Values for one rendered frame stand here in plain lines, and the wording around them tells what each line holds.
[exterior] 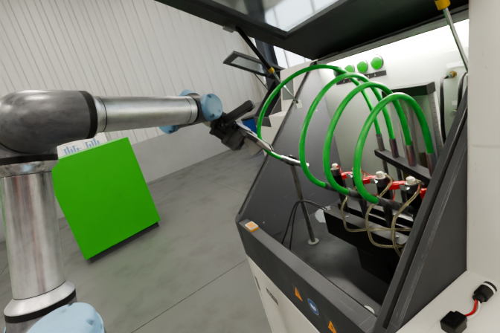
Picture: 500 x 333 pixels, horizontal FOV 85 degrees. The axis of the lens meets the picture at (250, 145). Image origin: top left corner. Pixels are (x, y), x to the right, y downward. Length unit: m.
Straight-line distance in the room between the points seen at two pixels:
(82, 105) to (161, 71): 6.76
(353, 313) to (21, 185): 0.69
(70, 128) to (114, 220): 3.35
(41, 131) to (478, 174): 0.76
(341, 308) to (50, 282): 0.58
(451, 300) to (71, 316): 0.66
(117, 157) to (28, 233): 3.16
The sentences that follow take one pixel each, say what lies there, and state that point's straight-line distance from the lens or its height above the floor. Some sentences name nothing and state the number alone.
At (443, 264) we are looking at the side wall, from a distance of 0.63.
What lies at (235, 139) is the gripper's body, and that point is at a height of 1.28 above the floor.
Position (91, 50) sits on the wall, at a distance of 7.26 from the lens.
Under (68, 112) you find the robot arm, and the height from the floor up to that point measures 1.47.
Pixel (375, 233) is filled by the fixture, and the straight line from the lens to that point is 0.79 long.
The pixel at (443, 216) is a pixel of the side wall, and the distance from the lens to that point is 0.60.
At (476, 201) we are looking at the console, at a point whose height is 1.11.
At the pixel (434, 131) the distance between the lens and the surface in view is 0.95.
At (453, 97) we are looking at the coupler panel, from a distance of 0.91.
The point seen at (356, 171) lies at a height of 1.21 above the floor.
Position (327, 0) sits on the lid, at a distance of 0.90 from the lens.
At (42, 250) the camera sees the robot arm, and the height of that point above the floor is 1.23.
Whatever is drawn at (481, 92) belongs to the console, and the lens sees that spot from 0.61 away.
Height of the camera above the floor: 1.41
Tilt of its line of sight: 11 degrees down
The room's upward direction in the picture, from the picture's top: 17 degrees counter-clockwise
